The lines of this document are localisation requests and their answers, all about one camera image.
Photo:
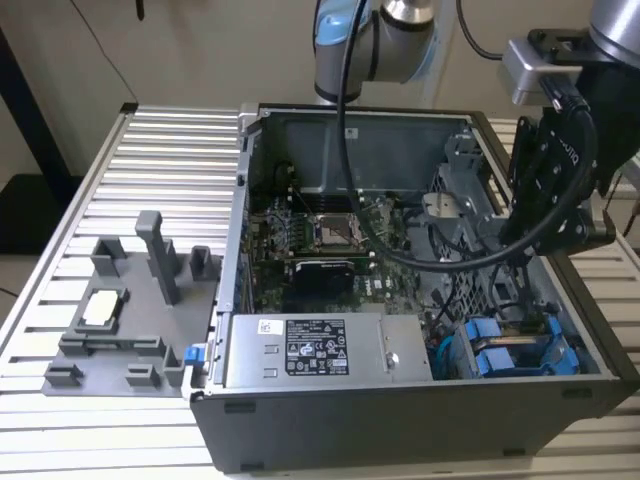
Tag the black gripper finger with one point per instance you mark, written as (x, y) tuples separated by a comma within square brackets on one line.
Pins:
[(522, 165), (590, 232)]

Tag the hard disk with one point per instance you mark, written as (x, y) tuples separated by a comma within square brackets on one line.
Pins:
[(520, 332)]

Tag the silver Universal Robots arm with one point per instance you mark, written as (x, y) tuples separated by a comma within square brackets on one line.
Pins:
[(340, 65)]

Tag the gray metal disk bay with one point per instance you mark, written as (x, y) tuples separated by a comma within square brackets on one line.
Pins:
[(460, 230)]

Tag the empty blue disk carrier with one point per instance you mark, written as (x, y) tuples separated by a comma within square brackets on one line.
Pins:
[(495, 364)]

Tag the white case label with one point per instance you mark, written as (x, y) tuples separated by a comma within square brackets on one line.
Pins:
[(351, 133)]

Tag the green motherboard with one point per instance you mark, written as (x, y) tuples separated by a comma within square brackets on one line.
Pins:
[(390, 285)]

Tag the CPU socket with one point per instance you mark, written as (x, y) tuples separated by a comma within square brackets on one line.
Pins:
[(332, 227)]

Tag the black RAM sticks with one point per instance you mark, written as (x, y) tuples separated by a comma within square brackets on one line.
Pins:
[(325, 197)]

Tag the black graphics card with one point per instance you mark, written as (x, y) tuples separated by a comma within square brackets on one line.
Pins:
[(322, 277)]

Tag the silver power supply unit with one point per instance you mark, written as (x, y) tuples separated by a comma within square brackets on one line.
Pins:
[(325, 350)]

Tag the black open PC case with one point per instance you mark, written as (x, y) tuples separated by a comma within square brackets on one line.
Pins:
[(380, 430)]

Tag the blue case latch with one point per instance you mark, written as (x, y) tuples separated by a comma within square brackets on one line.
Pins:
[(192, 356)]

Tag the dark hanging tool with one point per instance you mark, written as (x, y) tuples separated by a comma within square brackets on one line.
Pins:
[(140, 7)]

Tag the gray parts rack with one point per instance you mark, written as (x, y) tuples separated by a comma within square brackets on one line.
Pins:
[(135, 320)]

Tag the pale CPU chip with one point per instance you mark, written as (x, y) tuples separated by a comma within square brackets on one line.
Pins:
[(101, 306)]

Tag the silver metal bracket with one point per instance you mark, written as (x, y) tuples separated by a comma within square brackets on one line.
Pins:
[(445, 205)]

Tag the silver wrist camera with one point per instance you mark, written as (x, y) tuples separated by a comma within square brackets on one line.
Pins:
[(525, 75)]

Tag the black stand frame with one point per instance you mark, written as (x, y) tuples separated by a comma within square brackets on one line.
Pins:
[(30, 150)]

